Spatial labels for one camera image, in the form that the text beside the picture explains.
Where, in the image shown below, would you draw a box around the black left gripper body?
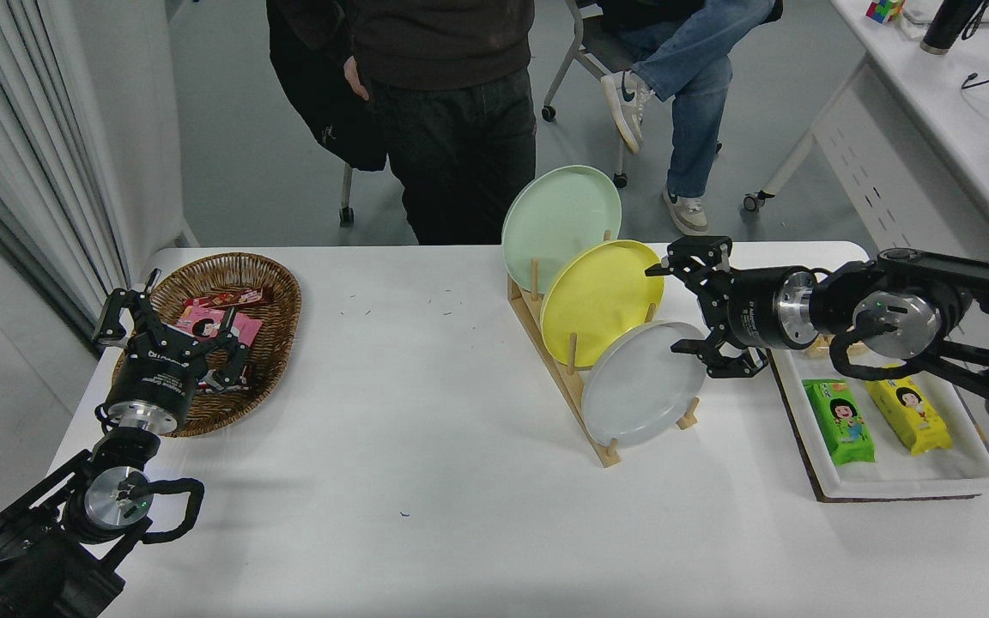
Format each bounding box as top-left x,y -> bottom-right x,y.
105,339 -> 205,423

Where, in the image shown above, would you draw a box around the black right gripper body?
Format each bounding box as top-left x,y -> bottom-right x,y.
703,266 -> 786,353

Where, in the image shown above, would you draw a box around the grey plate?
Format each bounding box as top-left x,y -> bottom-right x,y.
581,321 -> 710,448

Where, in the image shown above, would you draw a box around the yellow plate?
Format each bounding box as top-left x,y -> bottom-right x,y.
540,239 -> 665,368

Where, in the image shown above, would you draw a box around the pale green plate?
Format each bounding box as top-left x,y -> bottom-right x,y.
501,165 -> 622,295

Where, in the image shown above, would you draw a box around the wooden plate rack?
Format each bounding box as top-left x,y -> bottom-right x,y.
507,230 -> 701,469

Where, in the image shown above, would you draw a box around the standing person's hand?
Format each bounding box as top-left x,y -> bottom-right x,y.
342,57 -> 370,103

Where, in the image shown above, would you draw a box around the pink snack packet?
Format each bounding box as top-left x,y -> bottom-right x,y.
173,303 -> 263,372

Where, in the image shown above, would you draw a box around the dark red snack bar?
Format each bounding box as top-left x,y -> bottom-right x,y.
181,288 -> 265,312

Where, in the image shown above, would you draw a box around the brown wicker basket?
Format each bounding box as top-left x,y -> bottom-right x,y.
112,251 -> 302,439

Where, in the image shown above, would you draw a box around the clear packet of tan snacks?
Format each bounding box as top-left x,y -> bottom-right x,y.
799,335 -> 869,360

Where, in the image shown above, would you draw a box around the green snack packet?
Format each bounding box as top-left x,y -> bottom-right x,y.
802,379 -> 877,466

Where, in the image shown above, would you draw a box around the seated person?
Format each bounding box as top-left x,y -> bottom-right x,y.
598,0 -> 786,239

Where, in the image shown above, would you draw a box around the yellow snack packet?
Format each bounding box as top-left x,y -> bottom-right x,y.
864,365 -> 953,456

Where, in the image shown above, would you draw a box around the white rectangular tray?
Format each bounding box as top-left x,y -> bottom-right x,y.
768,339 -> 989,500

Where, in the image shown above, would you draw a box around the grey wheeled office chair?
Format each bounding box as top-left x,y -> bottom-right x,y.
542,0 -> 633,190

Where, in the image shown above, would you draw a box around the white desk with perforated panel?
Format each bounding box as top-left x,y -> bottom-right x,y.
742,0 -> 989,516

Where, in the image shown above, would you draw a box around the pale pleated curtain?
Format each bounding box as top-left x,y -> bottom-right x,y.
0,0 -> 130,344

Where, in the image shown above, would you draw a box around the standing person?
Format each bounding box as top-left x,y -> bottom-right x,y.
266,0 -> 537,246

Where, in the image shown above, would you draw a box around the black flask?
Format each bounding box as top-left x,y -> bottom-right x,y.
920,0 -> 989,56

